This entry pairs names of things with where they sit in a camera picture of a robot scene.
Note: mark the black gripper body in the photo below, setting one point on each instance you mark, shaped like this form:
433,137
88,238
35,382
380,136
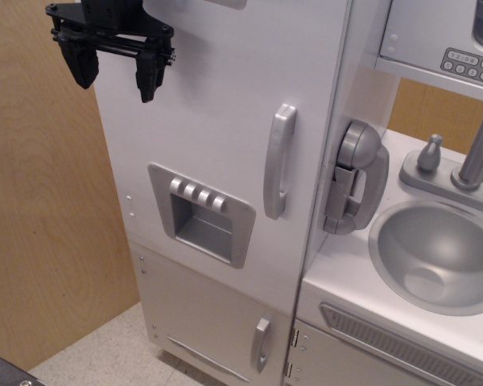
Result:
117,27

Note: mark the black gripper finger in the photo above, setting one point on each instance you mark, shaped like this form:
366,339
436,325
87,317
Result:
80,56
150,65

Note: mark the white fridge door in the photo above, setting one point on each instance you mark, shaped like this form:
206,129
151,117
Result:
210,121

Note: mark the grey fridge door handle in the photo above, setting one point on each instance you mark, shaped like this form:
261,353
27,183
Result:
281,133

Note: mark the grey ice dispenser panel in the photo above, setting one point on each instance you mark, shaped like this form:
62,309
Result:
201,217

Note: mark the grey toy telephone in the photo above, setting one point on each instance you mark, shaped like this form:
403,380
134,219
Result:
359,180

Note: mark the white lower freezer door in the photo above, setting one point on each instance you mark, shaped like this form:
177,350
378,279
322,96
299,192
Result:
207,324

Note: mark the white toy kitchen cabinet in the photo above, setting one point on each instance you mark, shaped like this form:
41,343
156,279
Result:
392,292

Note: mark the grey faucet knob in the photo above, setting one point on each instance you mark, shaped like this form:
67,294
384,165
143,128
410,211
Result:
430,156

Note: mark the toy microwave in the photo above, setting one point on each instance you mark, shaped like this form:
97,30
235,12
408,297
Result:
439,43

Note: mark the brass door hinge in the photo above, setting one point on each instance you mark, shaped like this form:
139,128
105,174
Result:
294,337
288,370

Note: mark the black case corner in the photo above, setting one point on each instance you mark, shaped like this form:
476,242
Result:
11,375

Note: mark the lower brass door hinge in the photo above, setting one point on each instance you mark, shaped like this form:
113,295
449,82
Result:
288,370

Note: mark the grey toy faucet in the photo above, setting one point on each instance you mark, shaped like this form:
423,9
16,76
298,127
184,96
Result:
470,175

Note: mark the grey toy sink basin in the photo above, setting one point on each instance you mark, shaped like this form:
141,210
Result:
431,254

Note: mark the grey lower door handle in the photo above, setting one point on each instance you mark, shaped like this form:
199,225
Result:
258,357

